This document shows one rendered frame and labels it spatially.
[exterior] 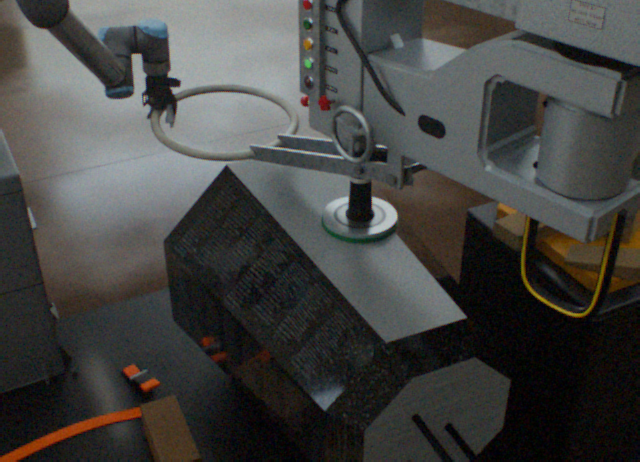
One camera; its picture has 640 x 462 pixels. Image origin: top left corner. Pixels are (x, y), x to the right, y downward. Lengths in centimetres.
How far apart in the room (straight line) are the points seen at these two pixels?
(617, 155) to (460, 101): 35
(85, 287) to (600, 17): 261
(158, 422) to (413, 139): 133
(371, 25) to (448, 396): 91
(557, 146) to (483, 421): 82
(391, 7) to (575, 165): 62
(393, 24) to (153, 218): 224
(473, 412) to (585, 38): 102
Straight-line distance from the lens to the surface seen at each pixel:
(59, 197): 431
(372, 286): 212
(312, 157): 233
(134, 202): 417
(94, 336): 333
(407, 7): 206
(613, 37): 153
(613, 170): 171
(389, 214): 236
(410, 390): 197
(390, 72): 194
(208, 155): 256
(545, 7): 160
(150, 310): 341
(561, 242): 246
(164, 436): 272
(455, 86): 181
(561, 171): 171
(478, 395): 212
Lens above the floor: 209
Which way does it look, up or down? 33 degrees down
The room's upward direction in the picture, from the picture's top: straight up
